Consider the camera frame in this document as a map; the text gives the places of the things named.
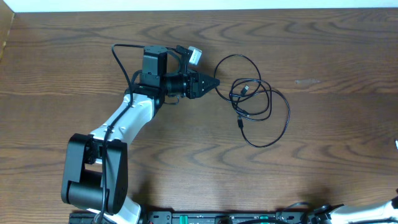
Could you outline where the black usb cable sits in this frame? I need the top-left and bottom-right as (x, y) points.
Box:
(213, 54), (291, 149)
(228, 77), (273, 122)

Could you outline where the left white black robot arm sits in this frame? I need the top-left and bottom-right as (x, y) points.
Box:
(61, 45), (220, 223)

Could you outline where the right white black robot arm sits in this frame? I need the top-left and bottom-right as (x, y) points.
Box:
(303, 196), (397, 224)

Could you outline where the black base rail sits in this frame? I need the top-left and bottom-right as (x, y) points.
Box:
(68, 210), (312, 224)

